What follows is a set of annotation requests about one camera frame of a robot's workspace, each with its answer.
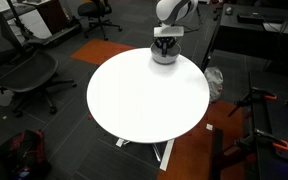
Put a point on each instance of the black red backpack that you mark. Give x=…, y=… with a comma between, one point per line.
x=24, y=153

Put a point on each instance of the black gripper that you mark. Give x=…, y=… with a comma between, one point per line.
x=165, y=39

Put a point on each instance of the grey computer mouse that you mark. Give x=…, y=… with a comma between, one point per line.
x=229, y=10

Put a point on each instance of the clear plastic bag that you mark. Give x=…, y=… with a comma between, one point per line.
x=214, y=83

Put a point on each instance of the white desk cabinet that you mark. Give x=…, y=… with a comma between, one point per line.
x=34, y=23

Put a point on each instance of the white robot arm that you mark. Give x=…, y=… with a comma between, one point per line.
x=170, y=10

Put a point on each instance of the white table base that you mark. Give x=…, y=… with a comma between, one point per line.
x=166, y=156

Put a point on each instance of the grey white bowl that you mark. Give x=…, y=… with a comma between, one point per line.
x=165, y=60

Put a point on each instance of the black workbench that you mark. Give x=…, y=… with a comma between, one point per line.
x=277, y=123

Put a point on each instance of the black desk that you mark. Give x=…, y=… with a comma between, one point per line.
x=250, y=36

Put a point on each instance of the black keyboard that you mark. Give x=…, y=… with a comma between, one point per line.
x=252, y=18

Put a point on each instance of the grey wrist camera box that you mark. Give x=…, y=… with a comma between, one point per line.
x=169, y=31

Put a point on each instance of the dark brown cabinet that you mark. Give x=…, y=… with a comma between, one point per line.
x=54, y=15

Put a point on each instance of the black swivel chair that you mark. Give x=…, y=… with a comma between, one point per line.
x=94, y=8

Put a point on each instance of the black mesh office chair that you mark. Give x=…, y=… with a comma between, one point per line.
x=27, y=71

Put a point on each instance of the small white floor tag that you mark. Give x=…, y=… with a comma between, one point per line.
x=209, y=127

